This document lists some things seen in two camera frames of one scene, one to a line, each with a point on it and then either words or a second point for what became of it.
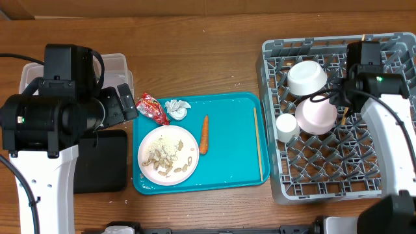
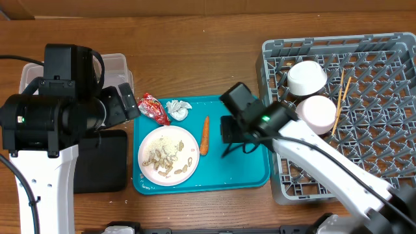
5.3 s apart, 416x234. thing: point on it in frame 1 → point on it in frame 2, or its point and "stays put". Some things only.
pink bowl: x=316 y=117 stays put
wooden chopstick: x=258 y=143 → x=341 y=106
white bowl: x=306 y=78 stays put
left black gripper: x=116 y=115 stays put
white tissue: x=177 y=110 stays put
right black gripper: x=337 y=98 → x=231 y=134
